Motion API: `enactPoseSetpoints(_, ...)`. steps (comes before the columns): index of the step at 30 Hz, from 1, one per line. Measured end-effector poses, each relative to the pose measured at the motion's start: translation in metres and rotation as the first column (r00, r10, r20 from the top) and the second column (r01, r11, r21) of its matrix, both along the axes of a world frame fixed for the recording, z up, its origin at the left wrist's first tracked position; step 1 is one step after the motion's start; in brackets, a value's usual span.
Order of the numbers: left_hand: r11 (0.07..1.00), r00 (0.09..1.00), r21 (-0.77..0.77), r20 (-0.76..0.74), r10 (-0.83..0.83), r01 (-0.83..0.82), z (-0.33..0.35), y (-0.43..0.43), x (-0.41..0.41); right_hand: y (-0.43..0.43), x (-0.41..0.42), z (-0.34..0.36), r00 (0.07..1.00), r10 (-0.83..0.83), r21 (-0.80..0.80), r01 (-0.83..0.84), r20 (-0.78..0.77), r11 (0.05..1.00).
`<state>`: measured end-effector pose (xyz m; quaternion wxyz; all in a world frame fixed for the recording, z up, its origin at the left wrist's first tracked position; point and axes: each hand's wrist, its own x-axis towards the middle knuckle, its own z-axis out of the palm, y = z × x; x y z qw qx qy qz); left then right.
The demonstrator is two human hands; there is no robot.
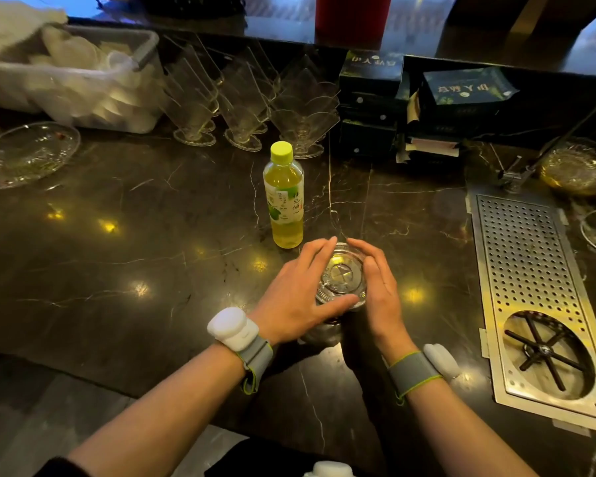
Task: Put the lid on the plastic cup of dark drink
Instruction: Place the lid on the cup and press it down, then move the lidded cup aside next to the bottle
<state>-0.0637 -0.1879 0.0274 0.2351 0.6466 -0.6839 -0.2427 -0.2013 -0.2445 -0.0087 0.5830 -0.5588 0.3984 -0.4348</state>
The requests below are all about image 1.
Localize person's left hand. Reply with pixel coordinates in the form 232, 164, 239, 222
248, 237, 360, 346

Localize clear plastic cup with lid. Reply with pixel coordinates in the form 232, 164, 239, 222
300, 241, 369, 348

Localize person's left forearm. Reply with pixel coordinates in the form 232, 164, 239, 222
67, 343, 249, 477

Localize white paper slips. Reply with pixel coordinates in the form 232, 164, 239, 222
396, 136, 461, 165

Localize dark box with leaf print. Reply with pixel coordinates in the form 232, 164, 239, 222
421, 66, 520, 108

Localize person's right hand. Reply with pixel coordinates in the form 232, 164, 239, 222
347, 238, 419, 363

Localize white plastic bin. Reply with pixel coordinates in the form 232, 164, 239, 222
0, 22, 166, 135

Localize clear glass plate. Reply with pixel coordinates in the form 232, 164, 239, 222
0, 121, 82, 190

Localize steel perforated drip tray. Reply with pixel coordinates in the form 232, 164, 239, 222
469, 193, 596, 436

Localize white grey left wrist tracker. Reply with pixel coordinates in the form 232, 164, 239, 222
207, 307, 274, 396

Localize person's right forearm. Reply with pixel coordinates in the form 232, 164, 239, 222
406, 376, 539, 477

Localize glass bowl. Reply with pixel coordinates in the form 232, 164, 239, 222
538, 137, 596, 197

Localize red container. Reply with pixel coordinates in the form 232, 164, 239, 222
315, 0, 393, 50

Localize white grey wrist tracker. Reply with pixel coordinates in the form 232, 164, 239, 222
207, 307, 274, 396
387, 343, 462, 406

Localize rows of clear stemmed glasses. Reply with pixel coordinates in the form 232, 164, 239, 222
158, 37, 341, 160

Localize white cloth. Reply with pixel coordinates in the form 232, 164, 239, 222
0, 0, 69, 86

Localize black box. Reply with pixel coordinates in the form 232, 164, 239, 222
335, 119, 399, 160
338, 50, 406, 98
338, 86, 411, 126

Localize green tea bottle yellow cap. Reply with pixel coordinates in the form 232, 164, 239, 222
263, 141, 306, 250

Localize white chest device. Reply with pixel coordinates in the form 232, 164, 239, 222
303, 461, 357, 477

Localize white grey right wrist tracker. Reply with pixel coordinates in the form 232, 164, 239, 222
387, 343, 462, 406

